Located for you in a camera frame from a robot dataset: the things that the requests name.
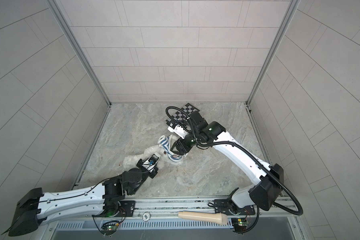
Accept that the white teddy bear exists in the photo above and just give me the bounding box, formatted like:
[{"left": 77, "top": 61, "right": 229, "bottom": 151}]
[{"left": 122, "top": 144, "right": 176, "bottom": 170}]

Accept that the blue white striped sweater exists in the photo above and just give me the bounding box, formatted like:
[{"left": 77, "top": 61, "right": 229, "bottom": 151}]
[{"left": 158, "top": 135, "right": 185, "bottom": 163}]

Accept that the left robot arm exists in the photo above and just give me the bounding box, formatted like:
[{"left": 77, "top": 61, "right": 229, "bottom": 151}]
[{"left": 5, "top": 164, "right": 159, "bottom": 237}]

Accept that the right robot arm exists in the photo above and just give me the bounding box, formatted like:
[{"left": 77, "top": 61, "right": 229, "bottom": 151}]
[{"left": 167, "top": 112, "right": 284, "bottom": 214}]

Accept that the black folded chess board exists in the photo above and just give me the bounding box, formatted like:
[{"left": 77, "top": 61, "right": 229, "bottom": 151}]
[{"left": 166, "top": 103, "right": 200, "bottom": 127}]

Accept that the white round knob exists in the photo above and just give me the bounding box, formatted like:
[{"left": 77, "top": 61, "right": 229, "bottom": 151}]
[{"left": 142, "top": 212, "right": 151, "bottom": 222}]

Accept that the left green circuit board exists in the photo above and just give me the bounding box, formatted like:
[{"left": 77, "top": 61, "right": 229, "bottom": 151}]
[{"left": 101, "top": 220, "right": 121, "bottom": 236}]

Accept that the green circuit board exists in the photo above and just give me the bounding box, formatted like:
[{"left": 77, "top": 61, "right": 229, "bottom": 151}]
[
  {"left": 231, "top": 218, "right": 249, "bottom": 234},
  {"left": 101, "top": 220, "right": 121, "bottom": 236}
]

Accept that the right green circuit board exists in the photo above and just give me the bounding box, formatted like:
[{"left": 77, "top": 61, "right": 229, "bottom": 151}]
[{"left": 231, "top": 218, "right": 249, "bottom": 234}]

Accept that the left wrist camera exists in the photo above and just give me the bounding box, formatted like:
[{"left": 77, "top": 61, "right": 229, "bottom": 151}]
[{"left": 142, "top": 154, "right": 160, "bottom": 172}]

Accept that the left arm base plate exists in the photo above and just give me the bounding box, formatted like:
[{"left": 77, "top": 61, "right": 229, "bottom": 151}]
[{"left": 95, "top": 200, "right": 136, "bottom": 218}]

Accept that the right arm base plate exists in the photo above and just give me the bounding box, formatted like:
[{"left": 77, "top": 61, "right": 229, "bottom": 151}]
[{"left": 208, "top": 199, "right": 256, "bottom": 216}]

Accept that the aluminium mounting rail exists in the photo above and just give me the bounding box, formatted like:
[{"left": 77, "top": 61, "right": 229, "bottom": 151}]
[{"left": 47, "top": 196, "right": 299, "bottom": 221}]

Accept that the beige handle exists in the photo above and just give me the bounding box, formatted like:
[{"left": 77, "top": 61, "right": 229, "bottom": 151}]
[{"left": 178, "top": 211, "right": 228, "bottom": 225}]

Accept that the black corrugated cable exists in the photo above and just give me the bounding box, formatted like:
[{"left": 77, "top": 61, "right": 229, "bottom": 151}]
[{"left": 165, "top": 105, "right": 304, "bottom": 216}]

